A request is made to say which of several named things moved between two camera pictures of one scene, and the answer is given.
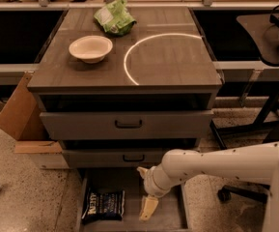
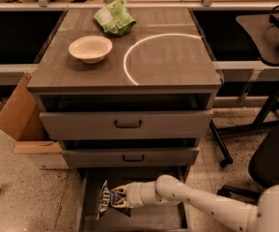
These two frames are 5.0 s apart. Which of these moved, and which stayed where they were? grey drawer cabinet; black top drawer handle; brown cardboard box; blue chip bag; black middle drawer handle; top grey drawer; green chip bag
Moved: blue chip bag
Stayed: black middle drawer handle; grey drawer cabinet; green chip bag; brown cardboard box; black top drawer handle; top grey drawer
